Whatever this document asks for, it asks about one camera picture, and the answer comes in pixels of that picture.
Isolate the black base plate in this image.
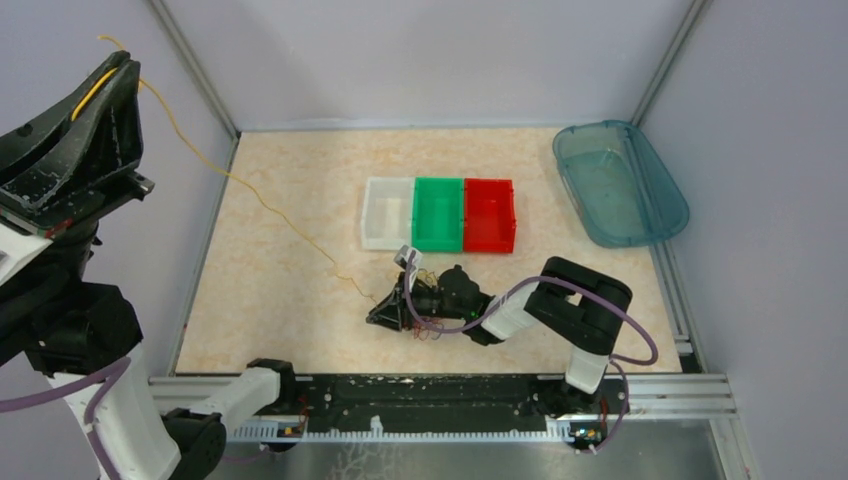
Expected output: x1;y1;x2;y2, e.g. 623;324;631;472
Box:
259;374;624;436

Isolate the white plastic bin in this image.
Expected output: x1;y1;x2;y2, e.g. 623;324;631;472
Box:
360;177;415;251

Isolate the yellow cable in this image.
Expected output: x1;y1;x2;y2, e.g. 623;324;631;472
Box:
71;34;379;307

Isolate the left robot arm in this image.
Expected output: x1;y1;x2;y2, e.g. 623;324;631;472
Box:
1;50;300;479

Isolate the teal transparent tub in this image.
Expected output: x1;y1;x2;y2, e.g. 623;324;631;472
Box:
552;120;690;249

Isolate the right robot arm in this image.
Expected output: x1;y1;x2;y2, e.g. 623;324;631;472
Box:
365;257;633;412

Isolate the green plastic bin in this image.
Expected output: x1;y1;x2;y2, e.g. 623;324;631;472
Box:
411;177;464;253

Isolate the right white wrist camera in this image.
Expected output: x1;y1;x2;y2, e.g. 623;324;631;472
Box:
394;244;423;292

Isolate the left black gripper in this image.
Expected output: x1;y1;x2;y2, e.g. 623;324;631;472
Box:
0;44;155;300

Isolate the red plastic bin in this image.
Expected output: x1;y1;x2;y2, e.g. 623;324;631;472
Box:
463;178;517;254

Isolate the red cable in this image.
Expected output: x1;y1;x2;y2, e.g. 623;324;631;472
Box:
397;271;446;342

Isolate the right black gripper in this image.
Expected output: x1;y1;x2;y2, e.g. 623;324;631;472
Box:
366;271;467;332

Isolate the aluminium frame rail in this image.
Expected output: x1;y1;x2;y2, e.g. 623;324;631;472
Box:
149;374;736;421

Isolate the white toothed cable duct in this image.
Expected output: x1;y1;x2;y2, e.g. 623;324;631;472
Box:
227;417;575;444

